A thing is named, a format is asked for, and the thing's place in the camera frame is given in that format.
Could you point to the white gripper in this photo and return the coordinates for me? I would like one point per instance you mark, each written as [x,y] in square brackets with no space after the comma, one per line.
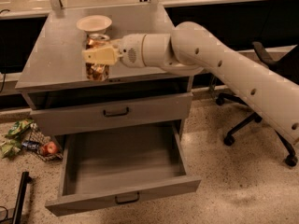
[130,51]

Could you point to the orange soda can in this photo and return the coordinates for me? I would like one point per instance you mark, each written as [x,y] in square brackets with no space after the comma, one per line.
[94,71]

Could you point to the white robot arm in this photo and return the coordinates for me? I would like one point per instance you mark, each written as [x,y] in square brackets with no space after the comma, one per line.
[190,48]

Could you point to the grey drawer cabinet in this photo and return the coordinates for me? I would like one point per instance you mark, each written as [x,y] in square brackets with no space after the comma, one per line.
[55,74]

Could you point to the grey upper drawer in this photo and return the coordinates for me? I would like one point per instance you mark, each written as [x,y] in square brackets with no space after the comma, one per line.
[95,117]

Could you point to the open grey lower drawer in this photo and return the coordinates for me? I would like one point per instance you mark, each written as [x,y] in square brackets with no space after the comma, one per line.
[120,166]

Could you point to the white paper bowl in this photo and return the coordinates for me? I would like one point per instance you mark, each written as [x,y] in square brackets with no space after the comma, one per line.
[94,24]

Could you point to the red apple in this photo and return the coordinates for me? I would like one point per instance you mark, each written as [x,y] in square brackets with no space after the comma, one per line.
[49,149]

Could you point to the green chip bag upper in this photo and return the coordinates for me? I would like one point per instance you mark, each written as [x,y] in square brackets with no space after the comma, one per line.
[19,128]

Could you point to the green chip bag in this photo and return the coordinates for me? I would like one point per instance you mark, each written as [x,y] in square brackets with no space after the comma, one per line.
[10,148]
[19,128]

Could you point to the blue snack packet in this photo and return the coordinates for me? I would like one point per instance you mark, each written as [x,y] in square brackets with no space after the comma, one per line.
[30,145]

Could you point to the green chip bag lower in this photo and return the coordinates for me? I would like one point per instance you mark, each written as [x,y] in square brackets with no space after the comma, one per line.
[10,148]

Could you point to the black metal stand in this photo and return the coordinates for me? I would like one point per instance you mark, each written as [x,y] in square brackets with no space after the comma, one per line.
[13,215]

